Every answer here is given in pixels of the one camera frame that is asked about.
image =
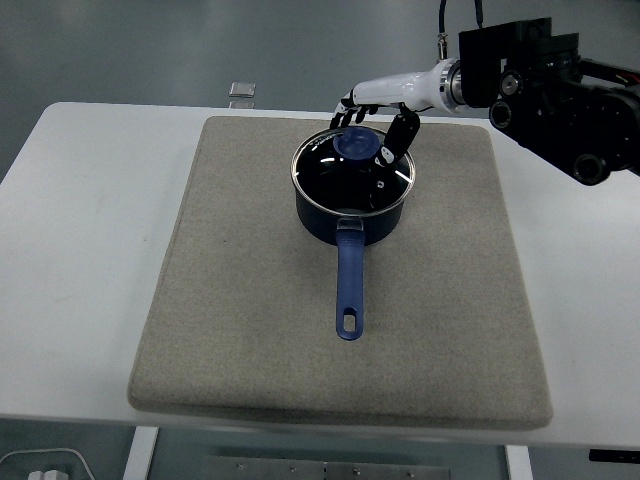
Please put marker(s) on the silver square floor plate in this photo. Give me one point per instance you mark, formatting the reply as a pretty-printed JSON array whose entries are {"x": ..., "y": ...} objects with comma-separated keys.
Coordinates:
[
  {"x": 242, "y": 104},
  {"x": 242, "y": 89}
]

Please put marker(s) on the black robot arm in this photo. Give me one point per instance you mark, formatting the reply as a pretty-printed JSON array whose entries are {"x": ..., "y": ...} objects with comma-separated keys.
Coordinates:
[{"x": 550, "y": 100}]

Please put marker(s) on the white rounded tray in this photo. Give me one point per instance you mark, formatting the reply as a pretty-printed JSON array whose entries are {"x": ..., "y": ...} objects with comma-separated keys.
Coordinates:
[{"x": 75, "y": 457}]

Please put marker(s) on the glass pot lid blue knob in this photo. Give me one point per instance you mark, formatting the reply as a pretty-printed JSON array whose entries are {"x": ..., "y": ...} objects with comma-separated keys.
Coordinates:
[{"x": 330, "y": 180}]

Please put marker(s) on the grey metal plate with screws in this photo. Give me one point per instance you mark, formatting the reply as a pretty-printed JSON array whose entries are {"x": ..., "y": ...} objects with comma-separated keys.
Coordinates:
[{"x": 325, "y": 470}]

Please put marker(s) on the white table leg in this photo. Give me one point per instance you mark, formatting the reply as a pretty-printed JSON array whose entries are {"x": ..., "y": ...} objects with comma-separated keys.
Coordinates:
[
  {"x": 518, "y": 462},
  {"x": 141, "y": 452}
]

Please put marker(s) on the black flat bracket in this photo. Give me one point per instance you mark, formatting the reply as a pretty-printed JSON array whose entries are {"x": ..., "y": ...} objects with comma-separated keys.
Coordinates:
[{"x": 615, "y": 455}]

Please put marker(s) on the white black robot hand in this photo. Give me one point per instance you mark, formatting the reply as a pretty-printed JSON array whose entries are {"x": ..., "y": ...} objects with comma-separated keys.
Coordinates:
[{"x": 395, "y": 87}]

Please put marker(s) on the beige fabric mat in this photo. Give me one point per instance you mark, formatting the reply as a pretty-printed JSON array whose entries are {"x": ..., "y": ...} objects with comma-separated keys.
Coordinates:
[{"x": 250, "y": 300}]

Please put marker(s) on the white blocks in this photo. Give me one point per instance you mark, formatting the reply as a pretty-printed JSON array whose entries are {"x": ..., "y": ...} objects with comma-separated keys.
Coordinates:
[{"x": 47, "y": 475}]

